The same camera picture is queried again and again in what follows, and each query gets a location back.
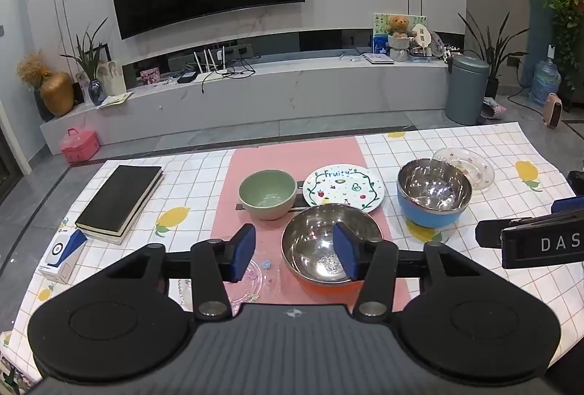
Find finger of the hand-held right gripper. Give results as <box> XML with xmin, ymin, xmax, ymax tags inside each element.
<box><xmin>550</xmin><ymin>169</ymin><xmax>584</xmax><ymax>215</ymax></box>
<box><xmin>475</xmin><ymin>212</ymin><xmax>548</xmax><ymax>250</ymax></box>

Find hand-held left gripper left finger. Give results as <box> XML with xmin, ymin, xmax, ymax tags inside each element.
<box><xmin>104</xmin><ymin>223</ymin><xmax>257</xmax><ymax>322</ymax></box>

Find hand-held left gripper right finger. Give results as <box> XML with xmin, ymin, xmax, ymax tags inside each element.
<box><xmin>331</xmin><ymin>222</ymin><xmax>476</xmax><ymax>318</ymax></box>

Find clear glass floral plate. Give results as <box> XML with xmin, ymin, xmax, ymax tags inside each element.
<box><xmin>432</xmin><ymin>147</ymin><xmax>496</xmax><ymax>192</ymax></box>
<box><xmin>170</xmin><ymin>258</ymin><xmax>264</xmax><ymax>316</ymax></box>

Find steel bowl with orange base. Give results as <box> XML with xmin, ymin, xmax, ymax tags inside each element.
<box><xmin>280</xmin><ymin>203</ymin><xmax>384</xmax><ymax>285</ymax></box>

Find green bowl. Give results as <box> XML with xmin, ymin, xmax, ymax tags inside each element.
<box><xmin>238</xmin><ymin>169</ymin><xmax>299</xmax><ymax>221</ymax></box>

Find white fruit-print plate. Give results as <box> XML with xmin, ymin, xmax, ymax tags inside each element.
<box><xmin>302</xmin><ymin>164</ymin><xmax>388</xmax><ymax>214</ymax></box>

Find steel bowl with blue shell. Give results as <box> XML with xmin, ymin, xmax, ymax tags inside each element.
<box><xmin>395</xmin><ymin>158</ymin><xmax>474</xmax><ymax>230</ymax></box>

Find pink small heater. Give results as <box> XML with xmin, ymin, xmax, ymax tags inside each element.
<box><xmin>541</xmin><ymin>92</ymin><xmax>563</xmax><ymax>129</ymax></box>

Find lemon checkered tablecloth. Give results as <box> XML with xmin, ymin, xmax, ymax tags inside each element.
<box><xmin>0</xmin><ymin>122</ymin><xmax>584</xmax><ymax>395</ymax></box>

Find pink table mat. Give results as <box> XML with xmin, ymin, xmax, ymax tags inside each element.
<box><xmin>209</xmin><ymin>137</ymin><xmax>414</xmax><ymax>314</ymax></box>

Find pink slipper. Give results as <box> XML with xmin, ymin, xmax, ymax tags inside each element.
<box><xmin>479</xmin><ymin>98</ymin><xmax>508</xmax><ymax>120</ymax></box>

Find blue water jug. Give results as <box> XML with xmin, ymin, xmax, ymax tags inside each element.
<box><xmin>529</xmin><ymin>59</ymin><xmax>562</xmax><ymax>106</ymax></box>

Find black book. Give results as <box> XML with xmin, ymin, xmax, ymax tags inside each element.
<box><xmin>75</xmin><ymin>165</ymin><xmax>164</xmax><ymax>236</ymax></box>

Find long-leaf potted plant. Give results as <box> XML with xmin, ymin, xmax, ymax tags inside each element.
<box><xmin>458</xmin><ymin>10</ymin><xmax>530</xmax><ymax>99</ymax></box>

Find grey trash bin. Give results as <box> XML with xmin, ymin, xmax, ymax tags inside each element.
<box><xmin>444</xmin><ymin>52</ymin><xmax>492</xmax><ymax>126</ymax></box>

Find marble TV console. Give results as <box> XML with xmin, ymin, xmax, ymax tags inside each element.
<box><xmin>39</xmin><ymin>56</ymin><xmax>450</xmax><ymax>157</ymax></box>

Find white router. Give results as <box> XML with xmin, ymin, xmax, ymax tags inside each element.
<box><xmin>193</xmin><ymin>48</ymin><xmax>232</xmax><ymax>77</ymax></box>

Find white and blue box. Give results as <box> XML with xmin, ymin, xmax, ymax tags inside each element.
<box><xmin>35</xmin><ymin>229</ymin><xmax>89</xmax><ymax>285</ymax></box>

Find pink storage box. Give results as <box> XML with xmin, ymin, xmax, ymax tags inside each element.
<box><xmin>61</xmin><ymin>127</ymin><xmax>100</xmax><ymax>163</ymax></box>

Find bushy green plant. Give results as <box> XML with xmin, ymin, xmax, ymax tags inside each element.
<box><xmin>542</xmin><ymin>0</ymin><xmax>584</xmax><ymax>90</ymax></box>

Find yellow papers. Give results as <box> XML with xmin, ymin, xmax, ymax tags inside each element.
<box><xmin>97</xmin><ymin>91</ymin><xmax>133</xmax><ymax>110</ymax></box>

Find white wrapped basket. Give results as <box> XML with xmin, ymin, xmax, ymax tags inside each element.
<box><xmin>386</xmin><ymin>33</ymin><xmax>414</xmax><ymax>63</ymax></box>

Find white printed bag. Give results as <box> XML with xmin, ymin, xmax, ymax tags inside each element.
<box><xmin>94</xmin><ymin>42</ymin><xmax>128</xmax><ymax>97</ymax></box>

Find green painting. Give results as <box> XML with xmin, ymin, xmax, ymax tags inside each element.
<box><xmin>372</xmin><ymin>12</ymin><xmax>428</xmax><ymax>56</ymax></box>

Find teddy bear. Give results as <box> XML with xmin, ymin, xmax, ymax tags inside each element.
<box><xmin>387</xmin><ymin>14</ymin><xmax>412</xmax><ymax>38</ymax></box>

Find golden vase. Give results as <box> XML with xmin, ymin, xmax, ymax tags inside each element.
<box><xmin>39</xmin><ymin>71</ymin><xmax>76</xmax><ymax>118</ymax></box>

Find dark vase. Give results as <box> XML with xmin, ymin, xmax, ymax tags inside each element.
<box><xmin>33</xmin><ymin>87</ymin><xmax>56</xmax><ymax>122</ymax></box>

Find dark glass sliding door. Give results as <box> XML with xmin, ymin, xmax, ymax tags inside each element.
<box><xmin>0</xmin><ymin>100</ymin><xmax>35</xmax><ymax>195</ymax></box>

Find dried flower bunch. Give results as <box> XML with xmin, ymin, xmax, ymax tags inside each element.
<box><xmin>17</xmin><ymin>51</ymin><xmax>51</xmax><ymax>88</ymax></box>

